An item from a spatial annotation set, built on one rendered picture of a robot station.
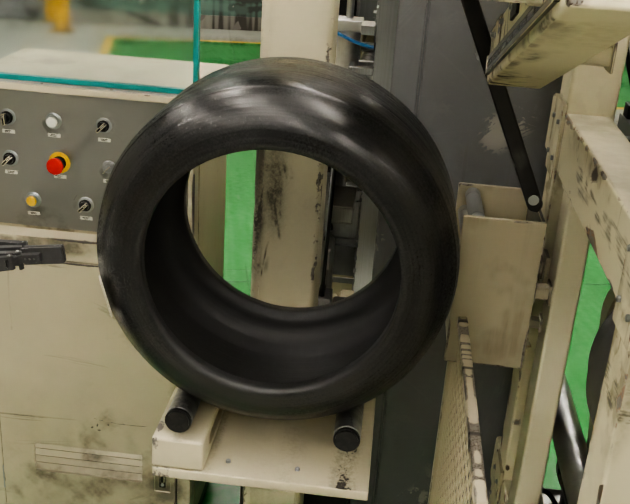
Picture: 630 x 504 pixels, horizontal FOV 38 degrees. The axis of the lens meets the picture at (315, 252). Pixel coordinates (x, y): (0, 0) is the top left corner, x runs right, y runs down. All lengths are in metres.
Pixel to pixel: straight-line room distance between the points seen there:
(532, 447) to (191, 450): 0.71
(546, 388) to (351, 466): 0.44
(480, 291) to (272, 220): 0.41
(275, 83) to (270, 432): 0.67
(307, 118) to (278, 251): 0.52
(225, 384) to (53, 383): 1.02
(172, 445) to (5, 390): 1.01
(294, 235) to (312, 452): 0.41
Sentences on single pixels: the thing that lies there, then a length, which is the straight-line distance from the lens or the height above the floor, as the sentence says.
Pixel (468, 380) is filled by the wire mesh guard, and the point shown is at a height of 1.00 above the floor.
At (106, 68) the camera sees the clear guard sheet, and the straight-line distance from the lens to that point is 2.13.
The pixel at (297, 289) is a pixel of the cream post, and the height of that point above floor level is 0.99.
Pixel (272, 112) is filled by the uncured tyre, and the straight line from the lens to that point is 1.32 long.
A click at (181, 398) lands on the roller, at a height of 0.92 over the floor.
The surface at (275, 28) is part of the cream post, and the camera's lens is 1.66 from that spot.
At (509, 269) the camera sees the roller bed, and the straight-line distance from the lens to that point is 1.70.
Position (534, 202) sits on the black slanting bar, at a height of 1.24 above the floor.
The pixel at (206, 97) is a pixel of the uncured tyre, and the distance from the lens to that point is 1.36.
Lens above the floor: 1.76
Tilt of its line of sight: 23 degrees down
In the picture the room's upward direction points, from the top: 4 degrees clockwise
